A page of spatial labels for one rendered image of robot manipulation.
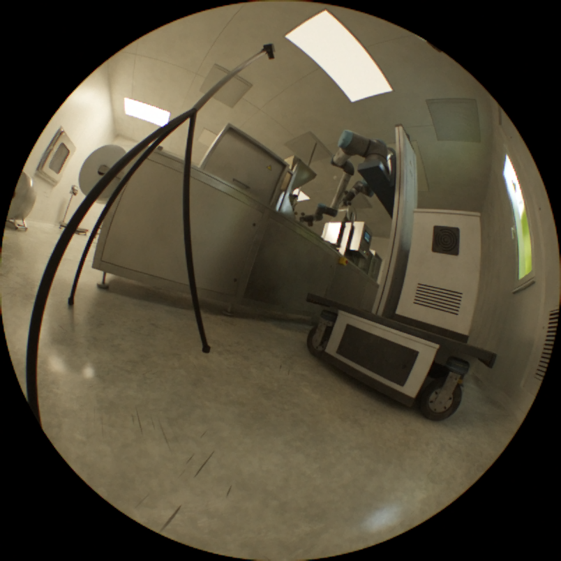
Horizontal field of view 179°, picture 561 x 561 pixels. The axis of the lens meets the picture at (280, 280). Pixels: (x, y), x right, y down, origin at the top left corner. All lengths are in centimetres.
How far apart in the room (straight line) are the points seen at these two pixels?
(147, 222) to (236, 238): 54
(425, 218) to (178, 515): 110
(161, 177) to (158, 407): 99
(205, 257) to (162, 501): 103
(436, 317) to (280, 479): 69
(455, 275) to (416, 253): 20
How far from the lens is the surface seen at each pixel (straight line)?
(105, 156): 152
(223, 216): 110
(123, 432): 40
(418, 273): 80
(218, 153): 142
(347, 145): 128
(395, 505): 47
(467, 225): 89
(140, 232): 103
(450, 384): 78
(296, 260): 142
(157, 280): 104
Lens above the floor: 33
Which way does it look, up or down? level
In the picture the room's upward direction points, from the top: 18 degrees clockwise
